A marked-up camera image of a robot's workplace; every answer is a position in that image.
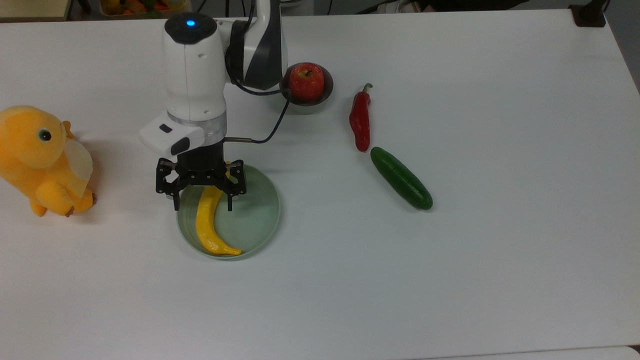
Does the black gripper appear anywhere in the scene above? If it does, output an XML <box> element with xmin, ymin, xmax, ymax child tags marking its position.
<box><xmin>155</xmin><ymin>141</ymin><xmax>247</xmax><ymax>212</ymax></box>

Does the yellow toy banana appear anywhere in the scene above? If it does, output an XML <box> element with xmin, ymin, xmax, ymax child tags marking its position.
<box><xmin>195</xmin><ymin>161</ymin><xmax>243</xmax><ymax>257</ymax></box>

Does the pale green plastic plate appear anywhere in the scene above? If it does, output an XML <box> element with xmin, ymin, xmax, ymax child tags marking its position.
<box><xmin>176</xmin><ymin>164</ymin><xmax>282</xmax><ymax>260</ymax></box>

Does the red toy apple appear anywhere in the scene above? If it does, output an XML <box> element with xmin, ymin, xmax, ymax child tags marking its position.
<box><xmin>288</xmin><ymin>62</ymin><xmax>325</xmax><ymax>104</ymax></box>

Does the small grey metal bowl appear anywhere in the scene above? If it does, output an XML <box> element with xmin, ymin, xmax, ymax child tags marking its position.
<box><xmin>279</xmin><ymin>63</ymin><xmax>334</xmax><ymax>115</ymax></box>

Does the yellow plush toy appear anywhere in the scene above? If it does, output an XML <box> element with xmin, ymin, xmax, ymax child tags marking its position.
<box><xmin>0</xmin><ymin>105</ymin><xmax>98</xmax><ymax>218</ymax></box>

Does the red toy chili pepper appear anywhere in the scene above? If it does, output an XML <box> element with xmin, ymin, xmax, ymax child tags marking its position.
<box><xmin>349</xmin><ymin>83</ymin><xmax>374</xmax><ymax>153</ymax></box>

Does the clear bin of toy food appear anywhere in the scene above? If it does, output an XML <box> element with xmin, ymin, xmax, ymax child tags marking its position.
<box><xmin>99</xmin><ymin>0</ymin><xmax>188</xmax><ymax>18</ymax></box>

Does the green toy cucumber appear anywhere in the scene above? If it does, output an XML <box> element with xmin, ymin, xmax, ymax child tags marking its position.
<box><xmin>370</xmin><ymin>146</ymin><xmax>434</xmax><ymax>211</ymax></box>

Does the light wooden table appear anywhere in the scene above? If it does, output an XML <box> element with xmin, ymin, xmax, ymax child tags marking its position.
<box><xmin>0</xmin><ymin>0</ymin><xmax>72</xmax><ymax>23</ymax></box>

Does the white crumpled cloth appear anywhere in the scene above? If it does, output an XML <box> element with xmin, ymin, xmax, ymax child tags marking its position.
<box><xmin>378</xmin><ymin>0</ymin><xmax>422</xmax><ymax>14</ymax></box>

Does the black table clamp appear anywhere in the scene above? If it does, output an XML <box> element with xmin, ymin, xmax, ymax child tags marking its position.
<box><xmin>569</xmin><ymin>0</ymin><xmax>610</xmax><ymax>28</ymax></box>

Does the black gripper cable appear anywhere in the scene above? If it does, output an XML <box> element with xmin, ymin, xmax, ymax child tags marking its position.
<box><xmin>223</xmin><ymin>80</ymin><xmax>293</xmax><ymax>145</ymax></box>

